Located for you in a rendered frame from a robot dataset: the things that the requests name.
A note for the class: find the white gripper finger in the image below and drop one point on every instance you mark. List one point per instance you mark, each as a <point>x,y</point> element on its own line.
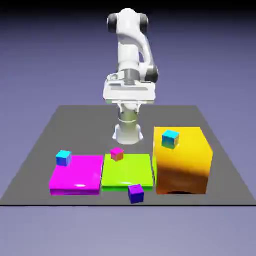
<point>121,108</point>
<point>137,109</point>

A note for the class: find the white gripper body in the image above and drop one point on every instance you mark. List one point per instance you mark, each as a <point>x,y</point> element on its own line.
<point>130,94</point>

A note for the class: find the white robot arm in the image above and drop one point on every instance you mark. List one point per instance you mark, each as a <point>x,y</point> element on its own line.
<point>128,40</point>

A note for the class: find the small cyan teal-sided cube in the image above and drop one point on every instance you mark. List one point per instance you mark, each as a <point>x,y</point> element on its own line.
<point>170,140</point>

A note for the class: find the small pink cube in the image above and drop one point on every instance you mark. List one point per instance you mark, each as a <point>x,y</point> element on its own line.
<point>117,154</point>

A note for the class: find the small cyan blue-sided cube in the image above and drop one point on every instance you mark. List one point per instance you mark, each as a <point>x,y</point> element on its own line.
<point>63,159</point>

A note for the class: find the small purple cube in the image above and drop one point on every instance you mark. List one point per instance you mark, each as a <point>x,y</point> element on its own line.
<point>136,194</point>

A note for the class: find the large green box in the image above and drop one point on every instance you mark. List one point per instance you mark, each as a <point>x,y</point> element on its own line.
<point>128,172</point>

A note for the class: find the large yellow box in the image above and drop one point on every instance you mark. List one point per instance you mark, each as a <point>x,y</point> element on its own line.
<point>184,166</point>

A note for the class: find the large magenta box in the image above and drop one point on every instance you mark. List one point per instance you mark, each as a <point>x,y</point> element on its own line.
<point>80,174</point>

